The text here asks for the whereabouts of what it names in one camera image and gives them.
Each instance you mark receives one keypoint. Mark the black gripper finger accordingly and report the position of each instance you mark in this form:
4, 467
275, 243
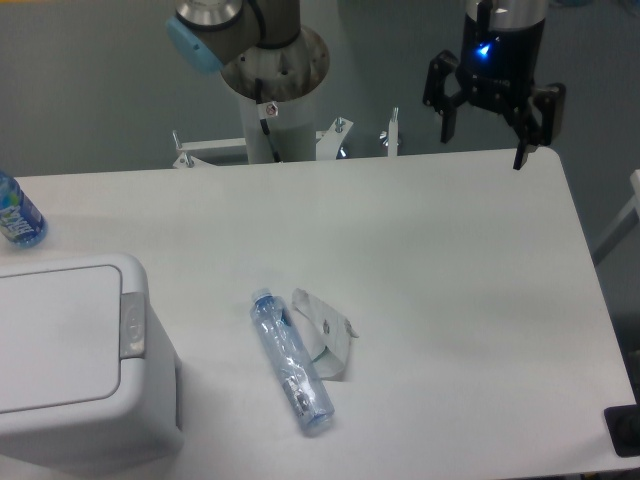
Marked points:
536, 119
440, 68

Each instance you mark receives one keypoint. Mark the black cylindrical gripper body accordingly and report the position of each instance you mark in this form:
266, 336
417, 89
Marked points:
500, 46

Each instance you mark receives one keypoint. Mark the white push-lid trash can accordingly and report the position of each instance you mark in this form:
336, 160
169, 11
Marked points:
90, 381

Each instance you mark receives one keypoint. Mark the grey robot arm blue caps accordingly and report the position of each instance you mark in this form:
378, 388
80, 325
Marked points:
209, 35

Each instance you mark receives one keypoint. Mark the black clamp at table edge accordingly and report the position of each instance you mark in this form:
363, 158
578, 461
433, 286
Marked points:
623, 426

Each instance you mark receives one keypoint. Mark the empty clear plastic bottle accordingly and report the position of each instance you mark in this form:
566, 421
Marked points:
291, 363

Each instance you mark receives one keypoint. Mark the blue labelled water bottle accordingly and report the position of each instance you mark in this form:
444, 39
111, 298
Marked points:
22, 223

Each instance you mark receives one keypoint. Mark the white metal base frame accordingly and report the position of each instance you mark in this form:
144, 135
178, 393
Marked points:
270, 137

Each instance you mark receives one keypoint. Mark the white frame at right edge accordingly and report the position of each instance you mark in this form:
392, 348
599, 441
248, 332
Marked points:
620, 226

